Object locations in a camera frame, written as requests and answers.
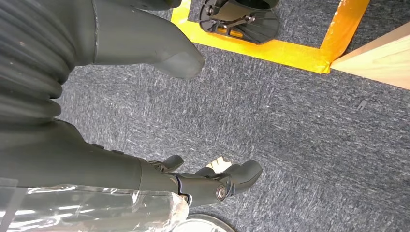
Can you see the light wooden table panel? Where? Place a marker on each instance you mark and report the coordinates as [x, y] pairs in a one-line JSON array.
[[378, 60]]

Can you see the pale paper scrap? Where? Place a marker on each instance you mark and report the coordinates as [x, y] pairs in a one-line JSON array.
[[219, 163]]

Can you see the small grey floor marker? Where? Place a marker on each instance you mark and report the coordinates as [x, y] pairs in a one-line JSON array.
[[362, 105]]

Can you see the yellow floor tape square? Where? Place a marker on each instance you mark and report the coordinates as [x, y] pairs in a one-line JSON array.
[[282, 52]]

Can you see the black robot foot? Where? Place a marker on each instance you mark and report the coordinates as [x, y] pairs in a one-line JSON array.
[[250, 27]]

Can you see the clear plastic wrap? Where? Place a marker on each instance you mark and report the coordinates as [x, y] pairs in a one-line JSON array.
[[96, 211]]

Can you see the round metal base plate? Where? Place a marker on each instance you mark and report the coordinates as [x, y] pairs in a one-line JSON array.
[[205, 225]]

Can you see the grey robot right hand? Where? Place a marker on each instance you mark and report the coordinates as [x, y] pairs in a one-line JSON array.
[[128, 32]]

